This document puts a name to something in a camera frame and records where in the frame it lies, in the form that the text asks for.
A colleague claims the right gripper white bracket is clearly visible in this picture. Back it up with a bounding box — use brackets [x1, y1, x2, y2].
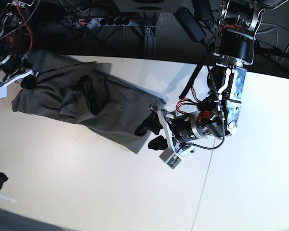
[0, 68, 39, 99]

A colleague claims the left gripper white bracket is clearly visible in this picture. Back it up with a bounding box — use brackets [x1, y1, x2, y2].
[134, 105, 195, 169]

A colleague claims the grey T-shirt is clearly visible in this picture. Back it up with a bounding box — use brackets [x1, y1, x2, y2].
[12, 50, 165, 153]

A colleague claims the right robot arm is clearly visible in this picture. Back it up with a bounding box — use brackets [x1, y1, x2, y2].
[0, 0, 40, 98]

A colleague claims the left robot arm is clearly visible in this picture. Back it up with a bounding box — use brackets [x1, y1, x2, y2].
[135, 0, 284, 168]

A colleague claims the grey power strip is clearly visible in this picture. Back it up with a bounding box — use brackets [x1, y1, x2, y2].
[69, 16, 132, 29]

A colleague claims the black power brick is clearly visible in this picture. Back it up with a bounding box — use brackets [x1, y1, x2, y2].
[174, 7, 206, 42]

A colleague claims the aluminium table leg frame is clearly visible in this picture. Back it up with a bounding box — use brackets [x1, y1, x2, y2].
[130, 12, 160, 60]

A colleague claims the white cable on floor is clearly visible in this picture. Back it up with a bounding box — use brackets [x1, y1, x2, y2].
[257, 21, 289, 58]

